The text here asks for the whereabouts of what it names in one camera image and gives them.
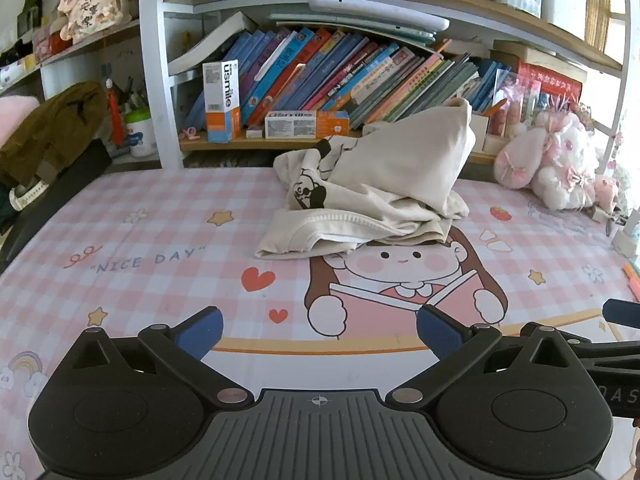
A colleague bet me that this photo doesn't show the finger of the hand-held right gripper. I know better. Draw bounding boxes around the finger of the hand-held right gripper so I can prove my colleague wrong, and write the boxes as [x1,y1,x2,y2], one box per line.
[602,299,640,322]
[567,338,640,363]

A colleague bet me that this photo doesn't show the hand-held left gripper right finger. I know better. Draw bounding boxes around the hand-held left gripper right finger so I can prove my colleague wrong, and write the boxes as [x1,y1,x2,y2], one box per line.
[390,304,581,407]

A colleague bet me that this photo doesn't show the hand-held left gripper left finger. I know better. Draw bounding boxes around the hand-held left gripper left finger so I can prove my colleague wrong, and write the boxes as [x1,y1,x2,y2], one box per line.
[65,306,249,408]

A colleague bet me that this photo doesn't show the cream printed t-shirt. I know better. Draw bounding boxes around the cream printed t-shirt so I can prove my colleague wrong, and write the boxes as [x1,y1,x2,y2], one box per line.
[255,97,476,261]

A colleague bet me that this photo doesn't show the orange highlighter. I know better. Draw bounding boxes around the orange highlighter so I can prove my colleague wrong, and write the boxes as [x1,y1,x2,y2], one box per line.
[621,264,640,303]

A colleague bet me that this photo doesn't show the pink cartoon table mat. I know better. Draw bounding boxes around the pink cartoon table mat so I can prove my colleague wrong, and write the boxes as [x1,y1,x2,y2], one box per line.
[0,165,640,480]

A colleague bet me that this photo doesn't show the small pink plush toy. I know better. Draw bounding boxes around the small pink plush toy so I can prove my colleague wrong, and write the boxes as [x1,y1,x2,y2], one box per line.
[592,177,623,211]

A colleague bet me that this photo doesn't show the pink white plush bunny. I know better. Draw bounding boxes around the pink white plush bunny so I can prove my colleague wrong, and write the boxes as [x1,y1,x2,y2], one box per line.
[492,110,601,211]

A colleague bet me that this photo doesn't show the white jar with green lid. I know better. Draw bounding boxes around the white jar with green lid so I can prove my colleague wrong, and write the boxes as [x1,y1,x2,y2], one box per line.
[124,109,159,158]

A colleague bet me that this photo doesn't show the beige open box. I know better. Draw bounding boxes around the beige open box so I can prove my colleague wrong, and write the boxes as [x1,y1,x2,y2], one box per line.
[469,111,496,153]

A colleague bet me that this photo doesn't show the black flat panel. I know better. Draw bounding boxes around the black flat panel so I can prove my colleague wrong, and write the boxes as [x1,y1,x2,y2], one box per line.
[0,137,113,273]

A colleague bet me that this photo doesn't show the white wristwatch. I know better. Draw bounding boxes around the white wristwatch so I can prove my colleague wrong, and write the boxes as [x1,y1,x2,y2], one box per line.
[9,179,51,212]

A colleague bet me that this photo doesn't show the clear packet of pens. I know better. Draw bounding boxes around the clear packet of pens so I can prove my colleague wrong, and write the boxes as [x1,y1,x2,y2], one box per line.
[492,67,543,137]

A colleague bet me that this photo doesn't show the flat white orange box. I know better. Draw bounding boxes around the flat white orange box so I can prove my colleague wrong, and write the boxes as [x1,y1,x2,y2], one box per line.
[264,110,350,140]

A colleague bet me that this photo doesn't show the orange red tube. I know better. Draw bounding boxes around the orange red tube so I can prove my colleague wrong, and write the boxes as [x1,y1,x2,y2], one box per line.
[106,79,125,147]

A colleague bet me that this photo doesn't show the red books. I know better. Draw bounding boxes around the red books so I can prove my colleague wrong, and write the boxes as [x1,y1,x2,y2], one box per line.
[515,59,585,111]

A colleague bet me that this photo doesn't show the tall white orange box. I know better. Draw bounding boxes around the tall white orange box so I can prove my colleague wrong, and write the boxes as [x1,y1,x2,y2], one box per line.
[202,59,242,143]

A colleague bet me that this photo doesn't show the bunch of pens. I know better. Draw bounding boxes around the bunch of pens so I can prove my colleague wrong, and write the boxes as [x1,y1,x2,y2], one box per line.
[120,76,151,113]

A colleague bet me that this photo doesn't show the white wooden bookshelf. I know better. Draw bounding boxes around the white wooden bookshelf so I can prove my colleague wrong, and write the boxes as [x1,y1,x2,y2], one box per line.
[0,0,633,173]

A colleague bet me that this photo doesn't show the brown jacket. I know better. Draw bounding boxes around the brown jacket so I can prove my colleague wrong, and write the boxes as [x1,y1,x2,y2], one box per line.
[0,81,110,188]

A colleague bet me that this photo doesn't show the row of upright books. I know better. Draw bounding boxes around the row of upright books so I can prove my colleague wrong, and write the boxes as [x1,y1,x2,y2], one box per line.
[182,27,516,133]

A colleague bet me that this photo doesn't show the pink fuzzy cloth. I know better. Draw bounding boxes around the pink fuzzy cloth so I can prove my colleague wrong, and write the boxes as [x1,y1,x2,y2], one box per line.
[0,94,41,148]

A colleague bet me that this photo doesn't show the woven bamboo blind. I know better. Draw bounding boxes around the woven bamboo blind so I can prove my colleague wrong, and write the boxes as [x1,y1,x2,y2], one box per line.
[585,0,613,53]

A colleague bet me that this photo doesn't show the white storage box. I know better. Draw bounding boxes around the white storage box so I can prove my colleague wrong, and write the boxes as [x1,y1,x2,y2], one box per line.
[541,0,594,36]

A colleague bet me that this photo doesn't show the green tablet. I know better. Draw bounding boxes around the green tablet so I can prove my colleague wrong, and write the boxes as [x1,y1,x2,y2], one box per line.
[267,12,436,45]

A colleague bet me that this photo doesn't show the white tablet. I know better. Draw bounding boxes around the white tablet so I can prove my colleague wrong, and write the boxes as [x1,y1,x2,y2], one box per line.
[309,0,451,36]

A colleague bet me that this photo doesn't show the pink floral paper decoration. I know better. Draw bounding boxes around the pink floral paper decoration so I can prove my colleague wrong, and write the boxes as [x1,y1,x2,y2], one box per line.
[56,0,132,45]

